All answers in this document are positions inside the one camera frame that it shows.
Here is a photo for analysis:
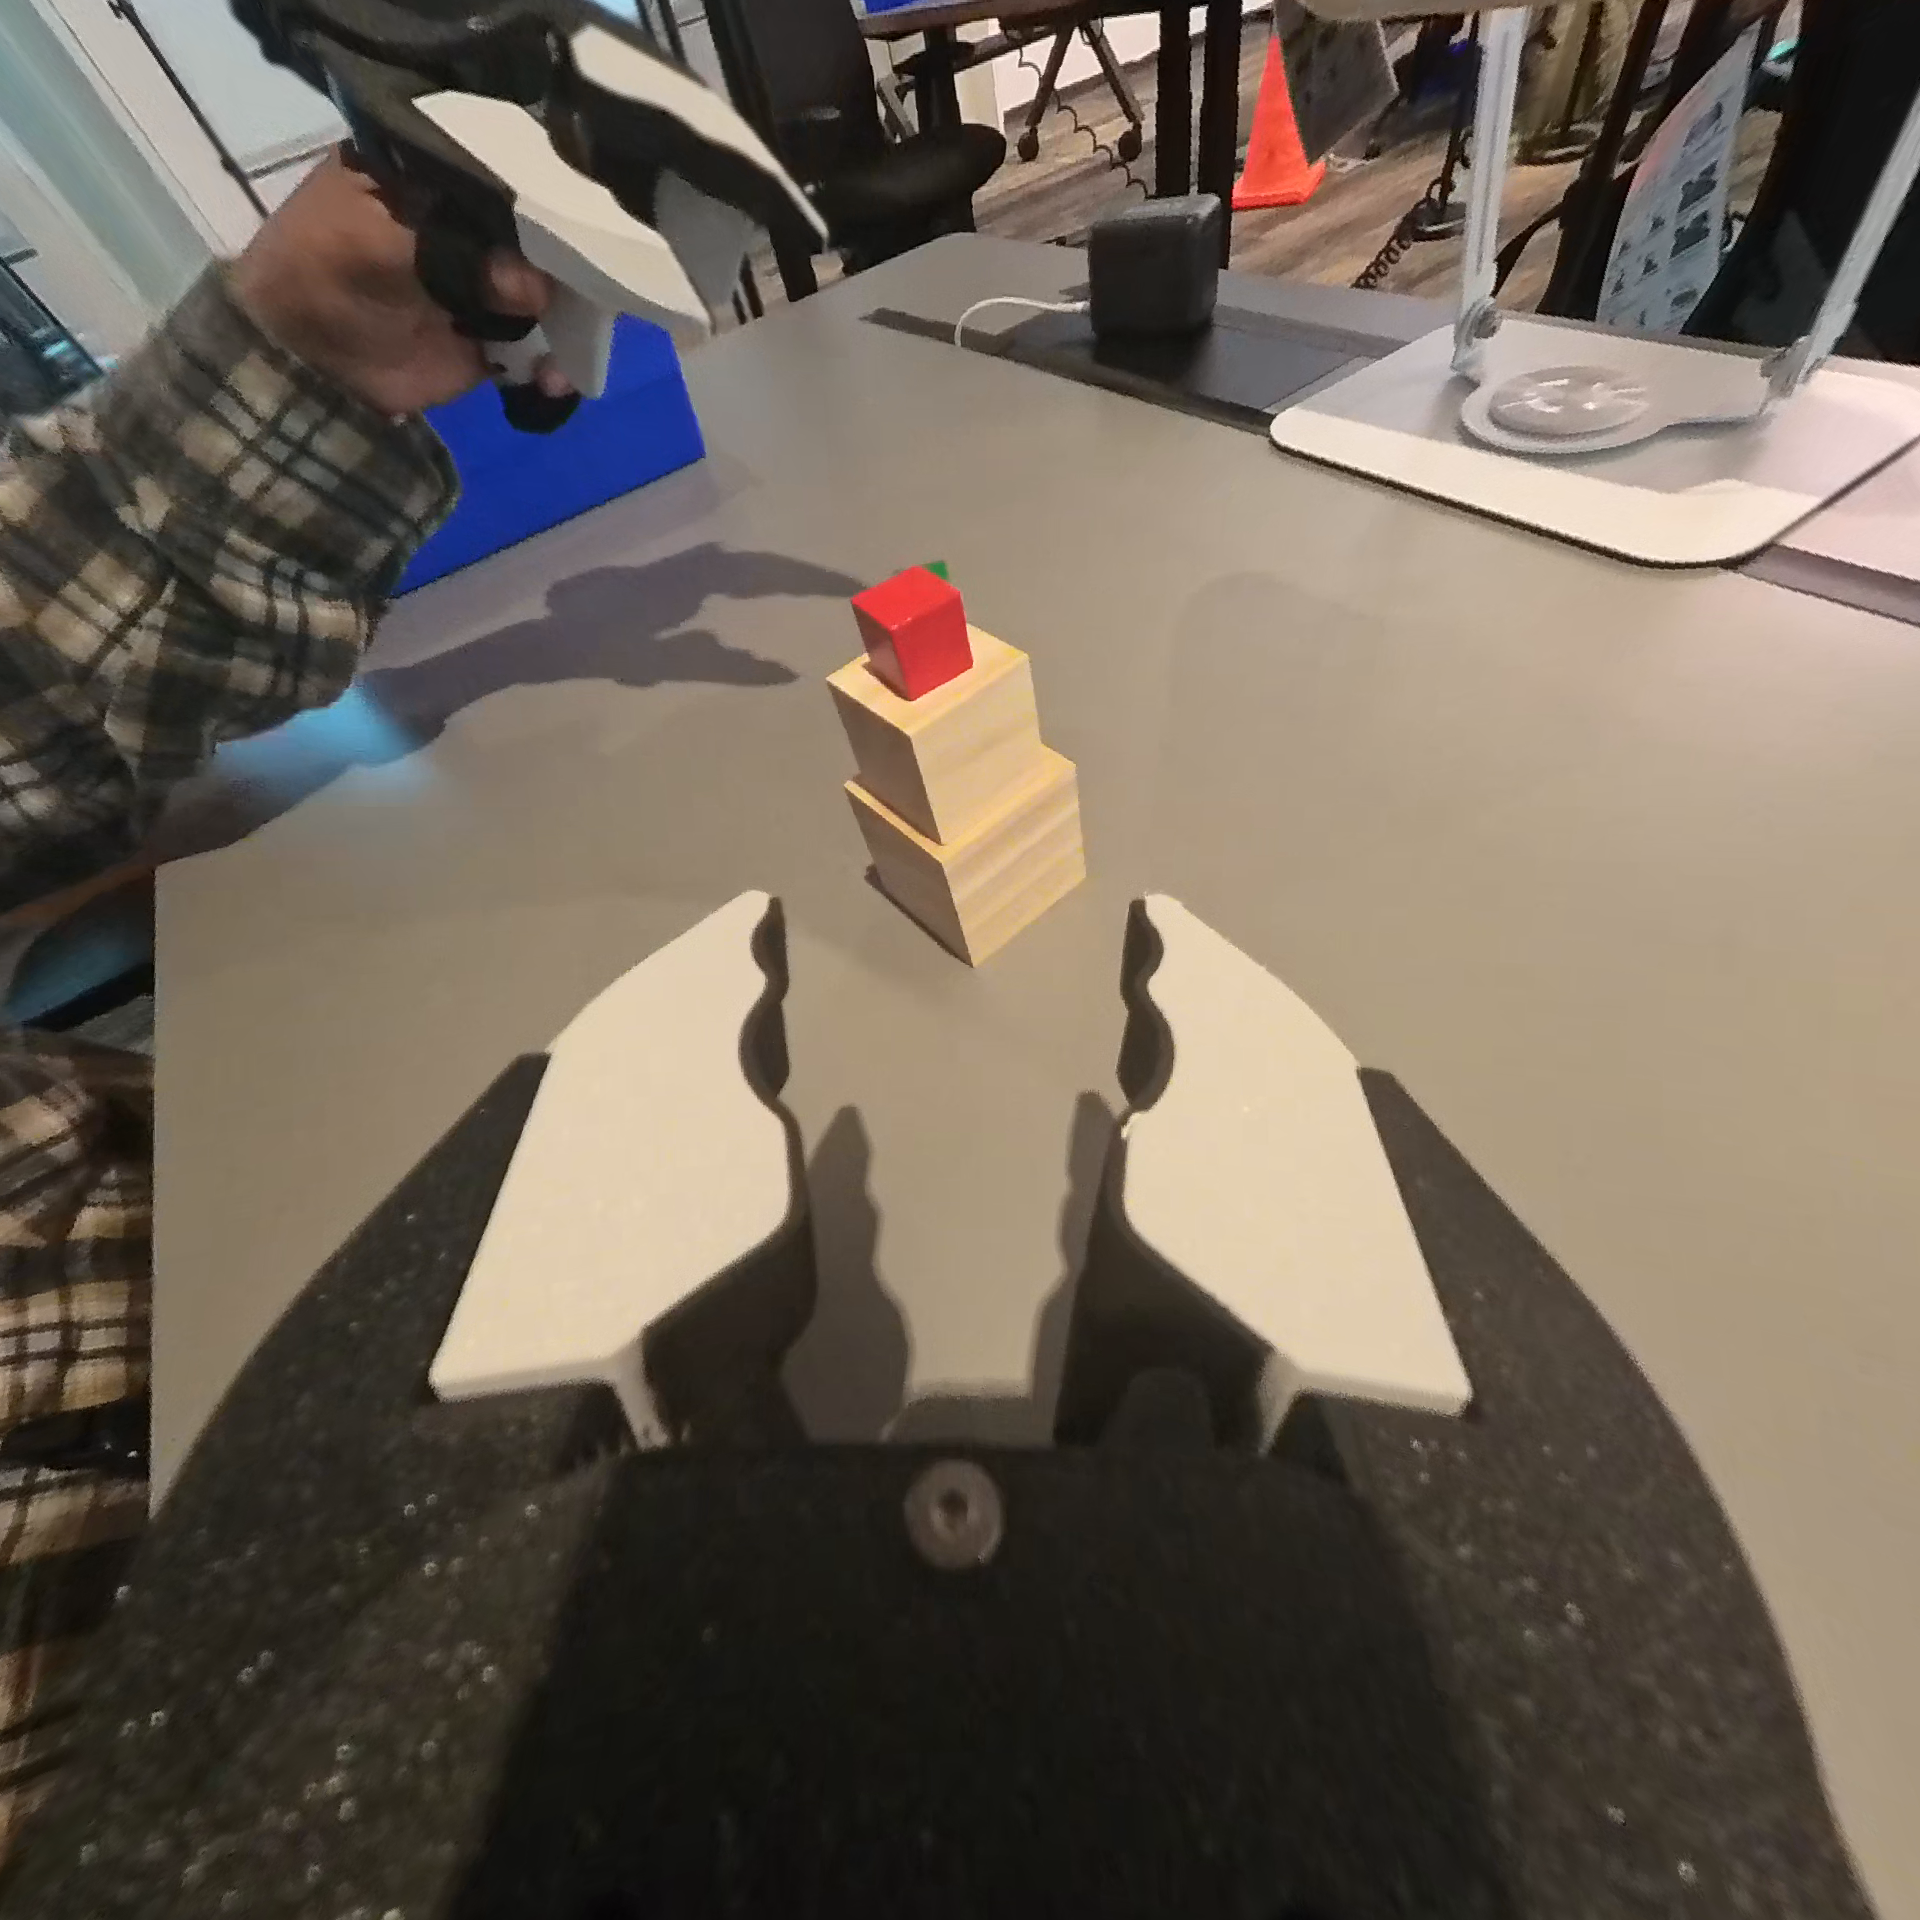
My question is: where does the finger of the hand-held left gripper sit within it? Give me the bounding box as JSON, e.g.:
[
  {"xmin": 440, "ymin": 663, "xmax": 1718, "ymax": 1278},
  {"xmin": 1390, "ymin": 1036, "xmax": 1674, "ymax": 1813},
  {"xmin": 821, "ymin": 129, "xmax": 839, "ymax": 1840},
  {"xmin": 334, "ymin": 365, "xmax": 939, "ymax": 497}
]
[
  {"xmin": 555, "ymin": 23, "xmax": 829, "ymax": 309},
  {"xmin": 411, "ymin": 93, "xmax": 712, "ymax": 404}
]

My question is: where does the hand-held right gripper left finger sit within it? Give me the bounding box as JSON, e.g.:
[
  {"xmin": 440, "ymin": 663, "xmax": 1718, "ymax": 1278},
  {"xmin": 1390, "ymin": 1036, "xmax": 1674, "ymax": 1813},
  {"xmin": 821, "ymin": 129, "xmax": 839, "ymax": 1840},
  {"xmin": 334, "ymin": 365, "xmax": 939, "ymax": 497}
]
[{"xmin": 427, "ymin": 888, "xmax": 818, "ymax": 1454}]

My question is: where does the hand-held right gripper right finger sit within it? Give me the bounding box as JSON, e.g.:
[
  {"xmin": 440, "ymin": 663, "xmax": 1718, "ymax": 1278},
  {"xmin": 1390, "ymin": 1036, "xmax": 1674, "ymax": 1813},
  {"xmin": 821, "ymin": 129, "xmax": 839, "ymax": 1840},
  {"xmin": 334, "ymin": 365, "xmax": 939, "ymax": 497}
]
[{"xmin": 1055, "ymin": 892, "xmax": 1472, "ymax": 1454}]

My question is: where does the large wooden cube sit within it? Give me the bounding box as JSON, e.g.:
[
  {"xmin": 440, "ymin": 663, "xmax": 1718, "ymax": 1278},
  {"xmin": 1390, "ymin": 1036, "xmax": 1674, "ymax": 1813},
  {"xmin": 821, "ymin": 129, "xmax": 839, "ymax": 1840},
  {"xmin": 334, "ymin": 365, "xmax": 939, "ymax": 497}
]
[{"xmin": 843, "ymin": 750, "xmax": 1087, "ymax": 968}]

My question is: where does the small red cube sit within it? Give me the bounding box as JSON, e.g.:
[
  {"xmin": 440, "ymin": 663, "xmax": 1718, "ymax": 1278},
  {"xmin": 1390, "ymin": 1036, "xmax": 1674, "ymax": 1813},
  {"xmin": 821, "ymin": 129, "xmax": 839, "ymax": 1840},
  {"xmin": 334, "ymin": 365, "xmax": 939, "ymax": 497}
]
[{"xmin": 851, "ymin": 565, "xmax": 974, "ymax": 702}]

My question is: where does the small wooden cube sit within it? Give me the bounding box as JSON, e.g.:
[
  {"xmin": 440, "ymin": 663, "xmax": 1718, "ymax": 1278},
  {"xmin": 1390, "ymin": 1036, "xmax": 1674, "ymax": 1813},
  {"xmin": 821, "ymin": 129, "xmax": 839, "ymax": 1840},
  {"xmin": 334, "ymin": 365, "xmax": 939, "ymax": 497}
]
[{"xmin": 825, "ymin": 631, "xmax": 1046, "ymax": 845}]

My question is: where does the person's left forearm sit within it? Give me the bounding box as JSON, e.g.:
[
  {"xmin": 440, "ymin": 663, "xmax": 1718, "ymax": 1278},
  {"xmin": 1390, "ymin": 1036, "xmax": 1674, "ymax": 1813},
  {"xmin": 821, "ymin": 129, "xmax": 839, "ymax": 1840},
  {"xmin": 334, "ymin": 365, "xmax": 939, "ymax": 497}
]
[{"xmin": 0, "ymin": 270, "xmax": 461, "ymax": 910}]

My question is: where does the person's left hand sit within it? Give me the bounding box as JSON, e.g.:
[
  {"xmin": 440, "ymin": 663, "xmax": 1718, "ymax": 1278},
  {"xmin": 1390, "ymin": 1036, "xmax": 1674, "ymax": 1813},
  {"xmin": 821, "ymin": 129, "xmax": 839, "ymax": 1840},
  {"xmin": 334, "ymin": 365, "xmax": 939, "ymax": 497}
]
[{"xmin": 232, "ymin": 150, "xmax": 513, "ymax": 422}]

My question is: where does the black office chair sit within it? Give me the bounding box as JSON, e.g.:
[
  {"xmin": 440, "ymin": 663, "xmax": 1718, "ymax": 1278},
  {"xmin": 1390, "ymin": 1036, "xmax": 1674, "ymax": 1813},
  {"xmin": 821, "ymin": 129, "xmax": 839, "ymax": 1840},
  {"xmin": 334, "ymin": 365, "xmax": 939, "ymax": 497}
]
[{"xmin": 704, "ymin": 0, "xmax": 1011, "ymax": 302}]

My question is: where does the blue box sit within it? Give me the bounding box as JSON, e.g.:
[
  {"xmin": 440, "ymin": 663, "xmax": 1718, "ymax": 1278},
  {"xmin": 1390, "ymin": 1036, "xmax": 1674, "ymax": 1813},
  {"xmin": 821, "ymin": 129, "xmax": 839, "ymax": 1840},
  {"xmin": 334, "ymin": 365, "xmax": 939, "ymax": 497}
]
[{"xmin": 394, "ymin": 310, "xmax": 706, "ymax": 598}]

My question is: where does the black cube device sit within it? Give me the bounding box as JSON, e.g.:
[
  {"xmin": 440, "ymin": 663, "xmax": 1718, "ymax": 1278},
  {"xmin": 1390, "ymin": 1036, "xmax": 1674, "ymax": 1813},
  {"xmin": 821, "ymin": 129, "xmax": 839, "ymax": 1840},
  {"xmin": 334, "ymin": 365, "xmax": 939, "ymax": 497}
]
[{"xmin": 1088, "ymin": 191, "xmax": 1231, "ymax": 339}]

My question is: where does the person's plaid shirt torso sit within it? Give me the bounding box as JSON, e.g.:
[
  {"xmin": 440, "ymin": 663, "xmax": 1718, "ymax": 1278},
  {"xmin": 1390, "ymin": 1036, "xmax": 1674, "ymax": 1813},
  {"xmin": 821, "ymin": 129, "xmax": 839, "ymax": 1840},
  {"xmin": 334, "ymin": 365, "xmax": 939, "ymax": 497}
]
[{"xmin": 0, "ymin": 1036, "xmax": 161, "ymax": 1800}]

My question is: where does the orange traffic cone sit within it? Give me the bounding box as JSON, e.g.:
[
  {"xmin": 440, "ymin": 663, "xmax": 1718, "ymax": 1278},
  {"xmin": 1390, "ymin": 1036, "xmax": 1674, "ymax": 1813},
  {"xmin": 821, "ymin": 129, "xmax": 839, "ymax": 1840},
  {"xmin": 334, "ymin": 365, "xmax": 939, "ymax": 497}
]
[{"xmin": 1232, "ymin": 32, "xmax": 1329, "ymax": 213}]

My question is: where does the blue chair seat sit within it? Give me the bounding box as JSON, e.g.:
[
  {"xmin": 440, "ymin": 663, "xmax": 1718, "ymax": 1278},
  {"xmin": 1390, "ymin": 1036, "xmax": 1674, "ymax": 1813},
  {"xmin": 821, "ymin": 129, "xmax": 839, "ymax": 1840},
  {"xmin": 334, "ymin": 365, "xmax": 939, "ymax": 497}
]
[{"xmin": 0, "ymin": 885, "xmax": 157, "ymax": 1037}]

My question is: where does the white monitor stand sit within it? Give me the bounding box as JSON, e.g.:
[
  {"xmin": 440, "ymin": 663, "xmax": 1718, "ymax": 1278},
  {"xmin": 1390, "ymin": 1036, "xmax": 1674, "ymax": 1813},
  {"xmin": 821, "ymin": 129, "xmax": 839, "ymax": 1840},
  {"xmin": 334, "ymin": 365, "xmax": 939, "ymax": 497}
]
[{"xmin": 1271, "ymin": 0, "xmax": 1920, "ymax": 568}]

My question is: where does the printed paper sign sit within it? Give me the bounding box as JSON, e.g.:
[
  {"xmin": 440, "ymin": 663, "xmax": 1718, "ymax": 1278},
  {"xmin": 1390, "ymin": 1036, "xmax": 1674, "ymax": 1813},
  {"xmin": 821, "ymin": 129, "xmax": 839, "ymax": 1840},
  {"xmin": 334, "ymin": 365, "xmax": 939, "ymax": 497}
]
[{"xmin": 1598, "ymin": 29, "xmax": 1759, "ymax": 331}]

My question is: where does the black desk frame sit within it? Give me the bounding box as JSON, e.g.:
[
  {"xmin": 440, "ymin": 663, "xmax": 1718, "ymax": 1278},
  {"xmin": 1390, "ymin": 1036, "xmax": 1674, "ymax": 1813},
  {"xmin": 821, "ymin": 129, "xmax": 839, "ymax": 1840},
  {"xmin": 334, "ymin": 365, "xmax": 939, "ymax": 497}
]
[{"xmin": 863, "ymin": 0, "xmax": 1217, "ymax": 203}]

